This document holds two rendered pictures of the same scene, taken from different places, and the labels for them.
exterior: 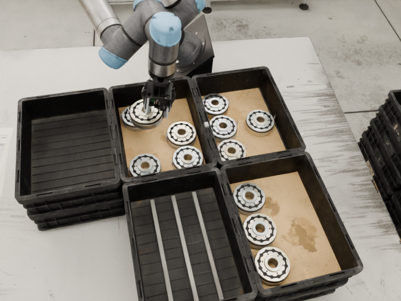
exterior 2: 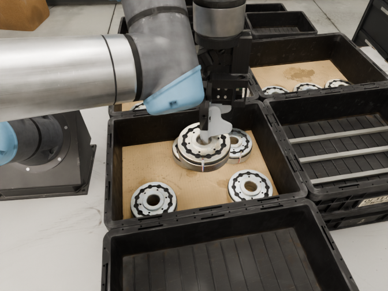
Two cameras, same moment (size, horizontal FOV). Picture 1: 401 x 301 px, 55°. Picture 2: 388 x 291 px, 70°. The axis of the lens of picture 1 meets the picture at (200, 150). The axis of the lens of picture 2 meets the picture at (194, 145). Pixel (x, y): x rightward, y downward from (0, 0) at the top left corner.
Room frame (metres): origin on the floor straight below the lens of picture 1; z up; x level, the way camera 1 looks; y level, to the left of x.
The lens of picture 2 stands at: (0.75, 0.53, 1.41)
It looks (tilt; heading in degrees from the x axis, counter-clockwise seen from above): 49 degrees down; 278
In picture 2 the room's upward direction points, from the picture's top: straight up
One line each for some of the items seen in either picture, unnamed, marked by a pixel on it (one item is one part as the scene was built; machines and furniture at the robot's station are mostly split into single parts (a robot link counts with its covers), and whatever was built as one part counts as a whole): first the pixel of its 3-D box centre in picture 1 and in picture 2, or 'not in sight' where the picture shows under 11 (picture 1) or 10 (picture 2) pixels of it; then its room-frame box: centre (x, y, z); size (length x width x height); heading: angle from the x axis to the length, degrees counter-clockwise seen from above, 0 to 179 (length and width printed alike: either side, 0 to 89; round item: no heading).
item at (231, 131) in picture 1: (222, 126); not in sight; (0.86, -0.07, 0.86); 0.10 x 0.10 x 0.01
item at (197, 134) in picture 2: (146, 110); (204, 140); (0.78, 0.18, 1.01); 0.05 x 0.05 x 0.01
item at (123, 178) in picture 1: (159, 125); (197, 155); (0.79, 0.14, 0.92); 0.40 x 0.30 x 0.02; 18
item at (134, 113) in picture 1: (146, 111); (204, 141); (0.78, 0.18, 1.01); 0.10 x 0.10 x 0.01
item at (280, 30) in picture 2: not in sight; (271, 53); (0.45, -1.25, 0.37); 0.40 x 0.30 x 0.45; 12
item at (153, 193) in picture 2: not in sight; (153, 200); (0.88, 0.24, 0.86); 0.05 x 0.05 x 0.01
